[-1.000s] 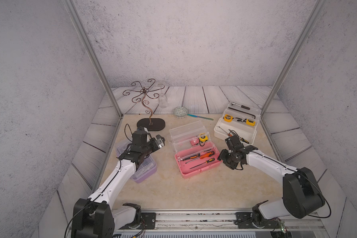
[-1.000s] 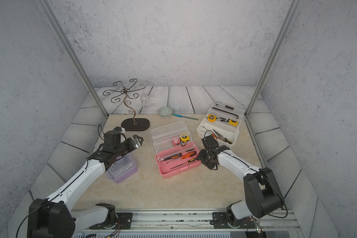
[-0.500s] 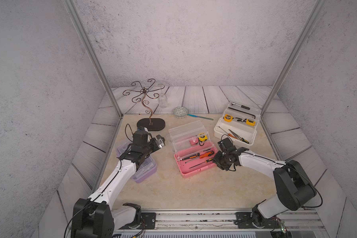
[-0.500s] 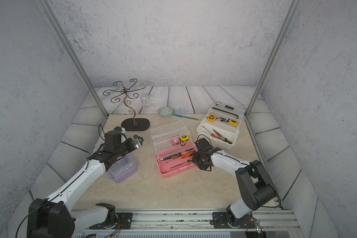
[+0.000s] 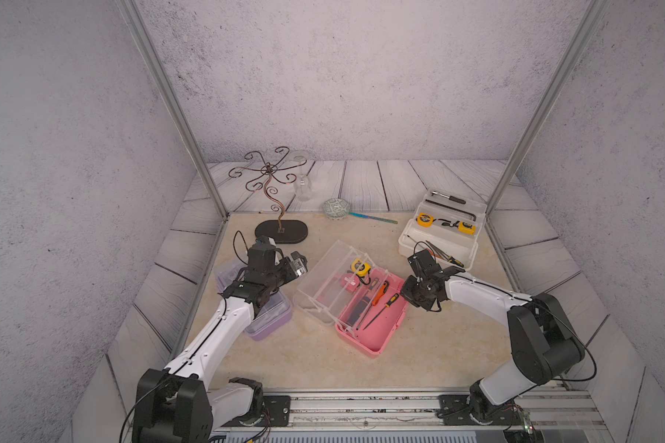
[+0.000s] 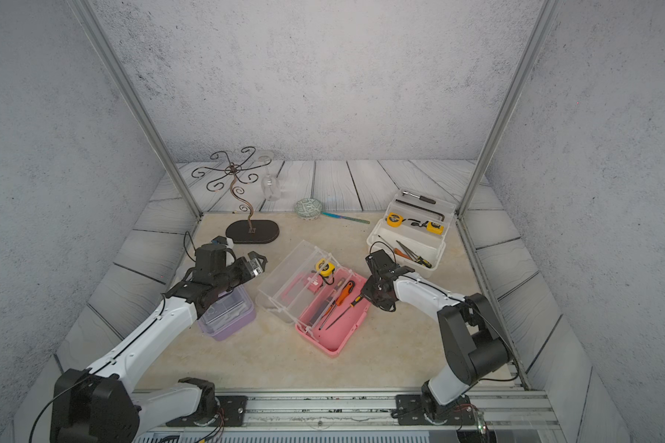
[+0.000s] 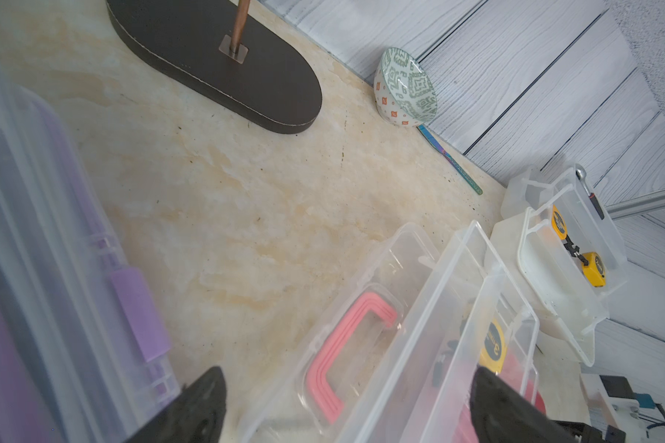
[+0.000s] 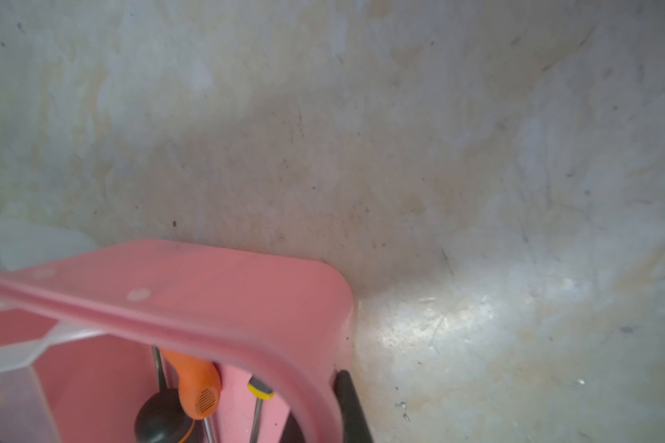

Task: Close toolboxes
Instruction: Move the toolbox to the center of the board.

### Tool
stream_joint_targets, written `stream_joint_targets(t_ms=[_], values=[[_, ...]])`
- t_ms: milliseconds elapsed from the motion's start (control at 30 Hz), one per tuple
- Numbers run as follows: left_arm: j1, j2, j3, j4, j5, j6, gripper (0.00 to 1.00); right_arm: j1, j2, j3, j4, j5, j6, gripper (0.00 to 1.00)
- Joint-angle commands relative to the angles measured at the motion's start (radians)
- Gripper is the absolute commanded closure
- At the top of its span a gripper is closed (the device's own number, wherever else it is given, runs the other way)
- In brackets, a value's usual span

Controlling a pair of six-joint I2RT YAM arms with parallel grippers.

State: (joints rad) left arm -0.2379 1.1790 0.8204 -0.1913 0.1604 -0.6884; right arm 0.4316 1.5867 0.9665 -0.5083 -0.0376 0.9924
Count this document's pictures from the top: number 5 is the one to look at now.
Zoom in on purple toolbox with clear lid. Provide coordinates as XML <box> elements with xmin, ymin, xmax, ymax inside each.
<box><xmin>213</xmin><ymin>255</ymin><xmax>294</xmax><ymax>343</ymax></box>

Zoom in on left aluminium frame post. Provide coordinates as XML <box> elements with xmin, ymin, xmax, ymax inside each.
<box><xmin>116</xmin><ymin>0</ymin><xmax>229</xmax><ymax>220</ymax></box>

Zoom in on aluminium frame post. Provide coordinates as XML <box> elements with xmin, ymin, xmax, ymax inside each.
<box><xmin>116</xmin><ymin>0</ymin><xmax>229</xmax><ymax>220</ymax></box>
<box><xmin>486</xmin><ymin>0</ymin><xmax>611</xmax><ymax>215</ymax></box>

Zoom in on orange handle screwdriver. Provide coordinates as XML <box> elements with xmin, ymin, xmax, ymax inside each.
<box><xmin>356</xmin><ymin>280</ymin><xmax>390</xmax><ymax>332</ymax></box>

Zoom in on pink toolbox with clear lid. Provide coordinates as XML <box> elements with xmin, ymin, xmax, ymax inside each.
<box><xmin>293</xmin><ymin>240</ymin><xmax>408</xmax><ymax>358</ymax></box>

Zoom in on right aluminium frame post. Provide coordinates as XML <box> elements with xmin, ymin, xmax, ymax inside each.
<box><xmin>486</xmin><ymin>0</ymin><xmax>611</xmax><ymax>215</ymax></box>

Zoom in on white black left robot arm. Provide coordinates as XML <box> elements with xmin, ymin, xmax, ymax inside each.
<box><xmin>120</xmin><ymin>236</ymin><xmax>308</xmax><ymax>442</ymax></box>

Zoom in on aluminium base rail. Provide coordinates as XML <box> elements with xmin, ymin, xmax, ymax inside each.
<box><xmin>214</xmin><ymin>386</ymin><xmax>613</xmax><ymax>442</ymax></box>

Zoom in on small yellow black screwdriver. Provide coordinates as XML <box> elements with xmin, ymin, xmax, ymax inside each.
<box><xmin>363</xmin><ymin>293</ymin><xmax>400</xmax><ymax>330</ymax></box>

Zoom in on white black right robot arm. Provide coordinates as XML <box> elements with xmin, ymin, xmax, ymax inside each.
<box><xmin>401</xmin><ymin>250</ymin><xmax>592</xmax><ymax>425</ymax></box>

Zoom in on yellow tape measure pink box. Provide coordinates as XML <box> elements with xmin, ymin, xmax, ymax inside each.
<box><xmin>351</xmin><ymin>258</ymin><xmax>371</xmax><ymax>278</ymax></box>

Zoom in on clear glass bottle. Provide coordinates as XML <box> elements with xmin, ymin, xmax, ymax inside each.
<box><xmin>292</xmin><ymin>150</ymin><xmax>314</xmax><ymax>202</ymax></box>

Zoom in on brown metal jewelry stand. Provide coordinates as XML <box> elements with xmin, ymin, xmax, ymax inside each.
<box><xmin>227</xmin><ymin>146</ymin><xmax>310</xmax><ymax>245</ymax></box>

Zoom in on pliers in white box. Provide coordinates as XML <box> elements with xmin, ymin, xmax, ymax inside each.
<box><xmin>420</xmin><ymin>241</ymin><xmax>465</xmax><ymax>269</ymax></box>

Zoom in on yellow tape measure left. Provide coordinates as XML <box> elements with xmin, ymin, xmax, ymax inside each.
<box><xmin>416</xmin><ymin>212</ymin><xmax>434</xmax><ymax>227</ymax></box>

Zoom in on black silver ratchet tool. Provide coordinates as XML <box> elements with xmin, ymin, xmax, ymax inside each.
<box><xmin>430</xmin><ymin>190</ymin><xmax>467</xmax><ymax>205</ymax></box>

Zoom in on yellow tape measure right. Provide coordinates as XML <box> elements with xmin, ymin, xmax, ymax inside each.
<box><xmin>458</xmin><ymin>221</ymin><xmax>476</xmax><ymax>236</ymax></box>

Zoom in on long black hex key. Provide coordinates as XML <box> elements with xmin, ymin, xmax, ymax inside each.
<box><xmin>425</xmin><ymin>199</ymin><xmax>478</xmax><ymax>222</ymax></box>

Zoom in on white open toolbox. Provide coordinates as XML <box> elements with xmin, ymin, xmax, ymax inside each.
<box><xmin>398</xmin><ymin>189</ymin><xmax>487</xmax><ymax>271</ymax></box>

